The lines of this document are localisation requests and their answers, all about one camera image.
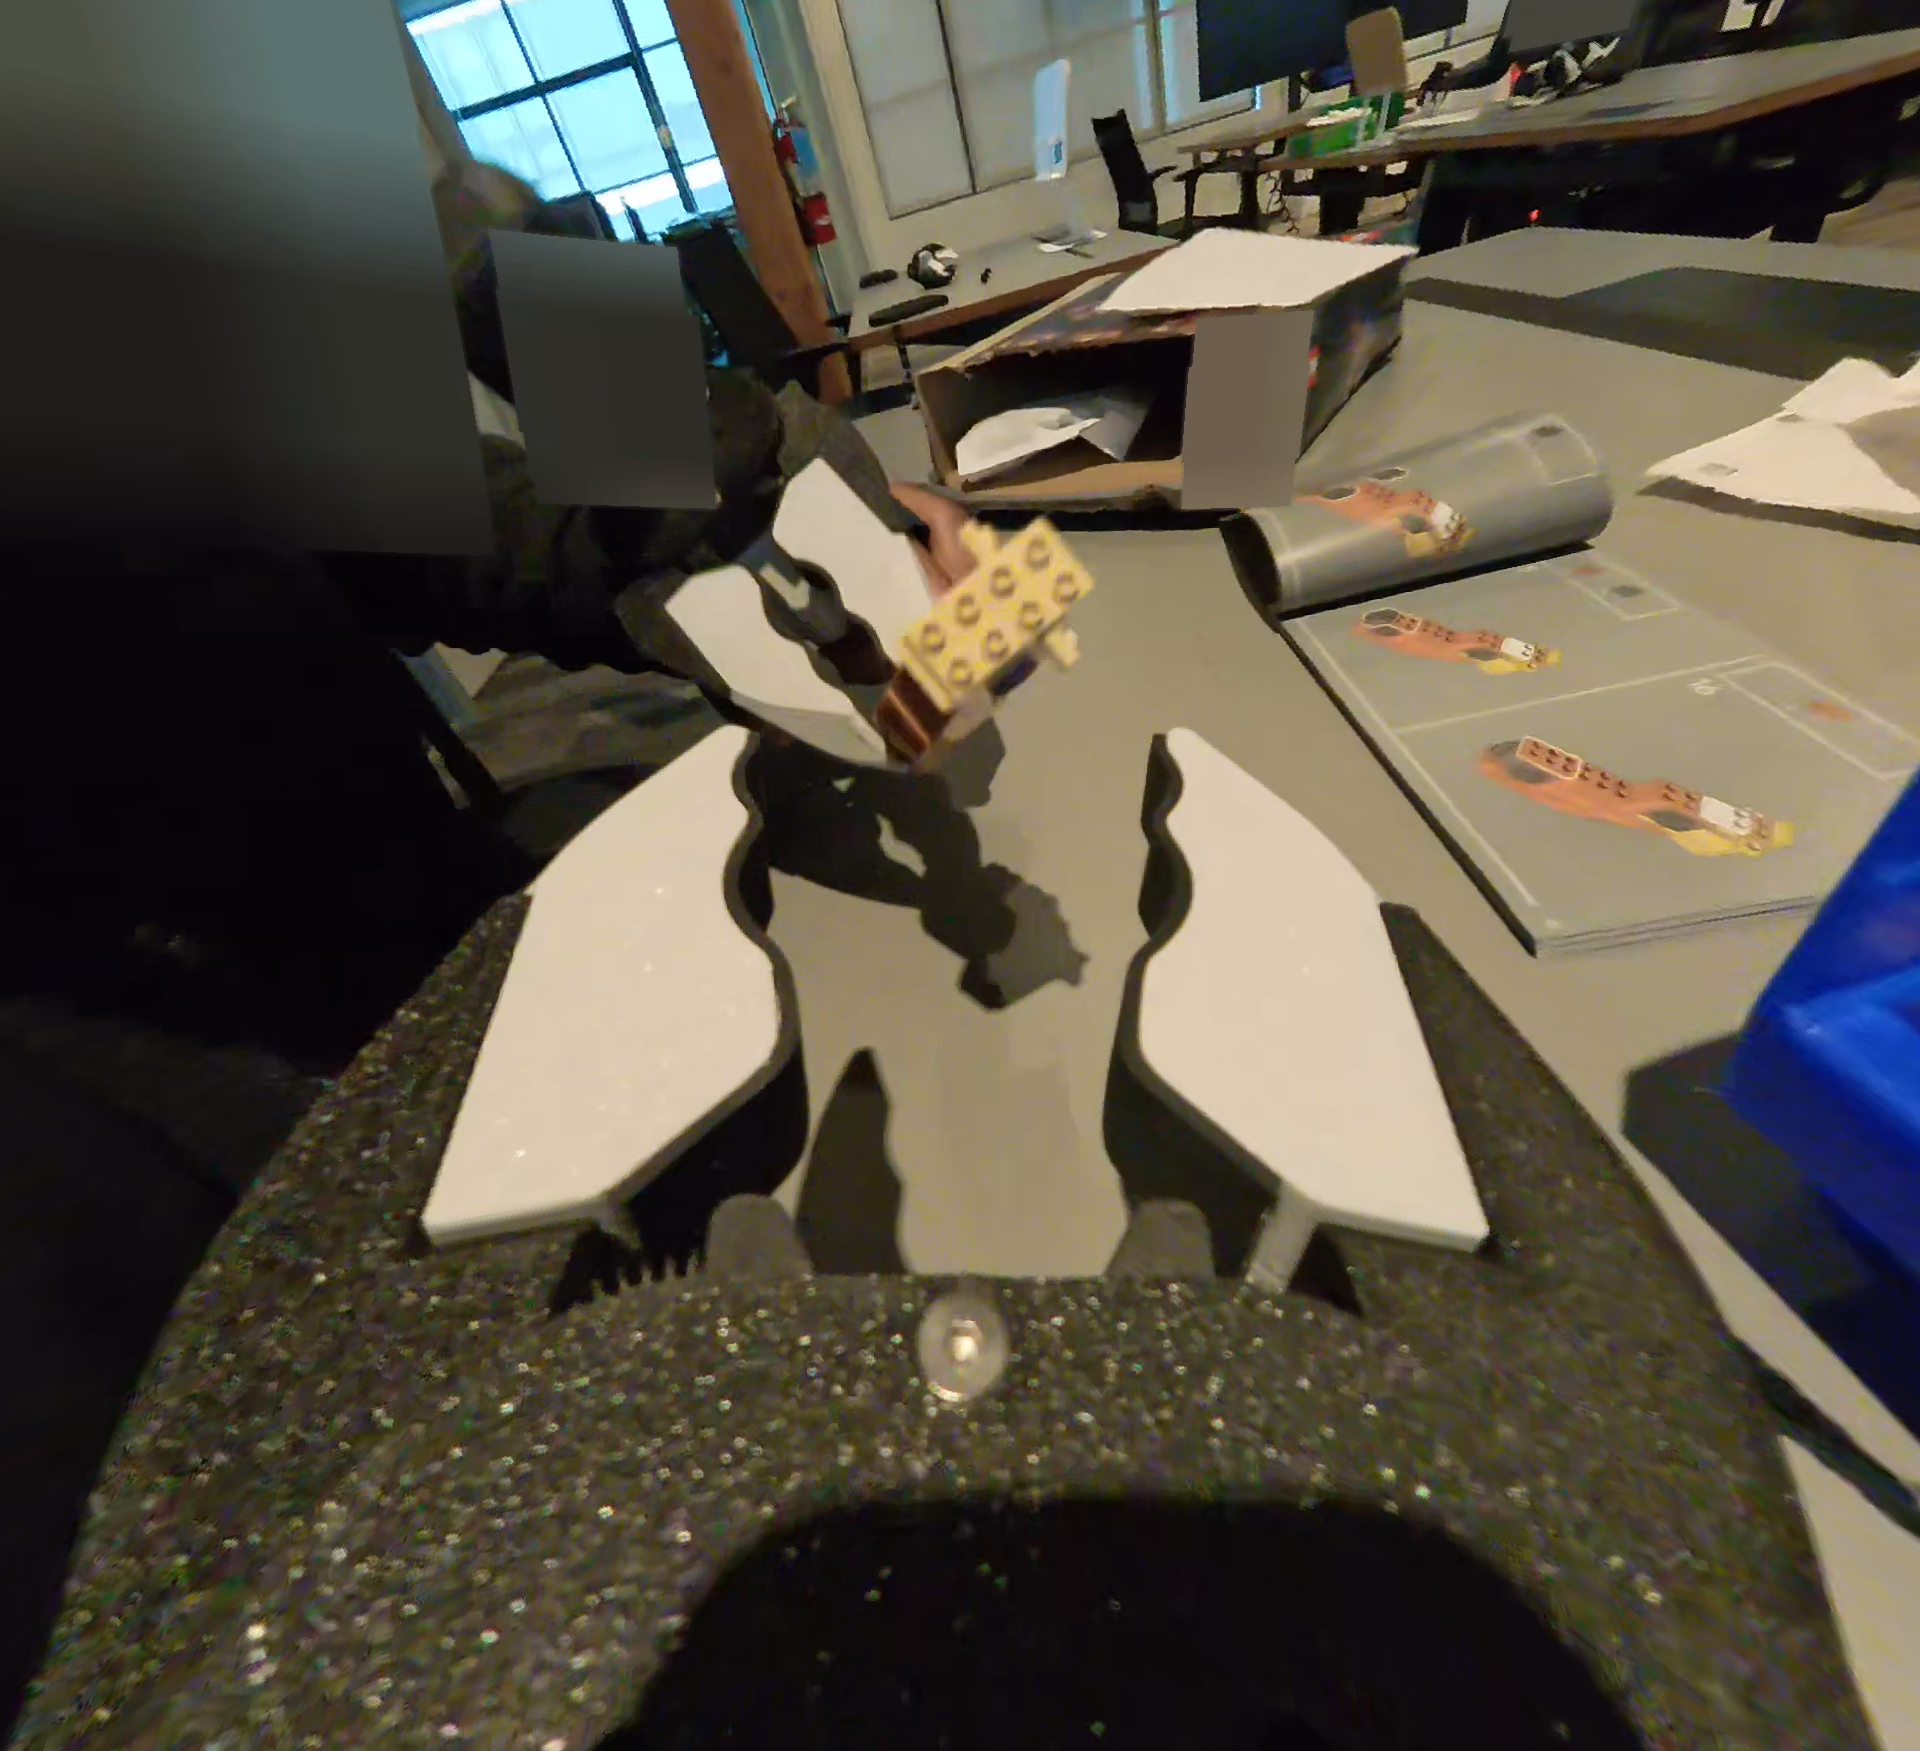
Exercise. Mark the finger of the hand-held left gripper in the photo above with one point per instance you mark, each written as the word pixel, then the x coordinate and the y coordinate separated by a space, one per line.
pixel 751 649
pixel 840 528

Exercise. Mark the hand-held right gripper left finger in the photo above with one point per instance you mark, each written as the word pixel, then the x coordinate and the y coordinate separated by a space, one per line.
pixel 599 1015

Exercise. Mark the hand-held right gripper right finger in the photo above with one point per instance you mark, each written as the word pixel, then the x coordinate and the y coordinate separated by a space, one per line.
pixel 1298 1032

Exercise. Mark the tan and brown brick model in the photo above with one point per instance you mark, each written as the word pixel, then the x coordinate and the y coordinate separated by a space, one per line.
pixel 997 612

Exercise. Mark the low background desk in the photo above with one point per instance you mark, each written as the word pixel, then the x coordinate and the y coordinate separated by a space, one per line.
pixel 1036 273

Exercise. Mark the long wooden background desk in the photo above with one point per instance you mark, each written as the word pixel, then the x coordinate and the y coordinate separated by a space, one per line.
pixel 1650 102

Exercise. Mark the crumpled white paper in box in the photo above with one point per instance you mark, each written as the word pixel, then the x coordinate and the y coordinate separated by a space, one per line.
pixel 1050 433

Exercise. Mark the black and white headset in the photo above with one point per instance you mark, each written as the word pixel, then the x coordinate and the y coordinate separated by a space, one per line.
pixel 932 267

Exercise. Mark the open cardboard box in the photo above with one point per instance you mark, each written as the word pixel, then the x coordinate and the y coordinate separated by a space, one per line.
pixel 1079 371

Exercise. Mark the red fire extinguisher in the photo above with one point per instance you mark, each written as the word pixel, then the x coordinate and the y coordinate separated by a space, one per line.
pixel 806 185

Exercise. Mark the wooden pillar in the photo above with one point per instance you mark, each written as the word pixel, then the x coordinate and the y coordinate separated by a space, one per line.
pixel 751 132

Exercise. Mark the brick building instruction booklet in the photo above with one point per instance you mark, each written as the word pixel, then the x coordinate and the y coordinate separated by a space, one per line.
pixel 1591 761

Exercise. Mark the white upright device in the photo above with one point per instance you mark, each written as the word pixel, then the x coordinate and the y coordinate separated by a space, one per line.
pixel 1067 146

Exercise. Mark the black mesh office chair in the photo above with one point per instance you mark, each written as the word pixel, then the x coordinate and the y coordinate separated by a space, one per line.
pixel 1129 168

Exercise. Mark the blue plastic bin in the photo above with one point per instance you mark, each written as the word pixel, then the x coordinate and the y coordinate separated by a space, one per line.
pixel 1861 1032

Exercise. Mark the green box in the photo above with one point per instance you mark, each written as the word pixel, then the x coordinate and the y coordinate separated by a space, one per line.
pixel 1350 119

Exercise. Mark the torn white paper sheet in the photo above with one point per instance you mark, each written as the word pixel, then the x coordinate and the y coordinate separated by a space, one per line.
pixel 1799 460

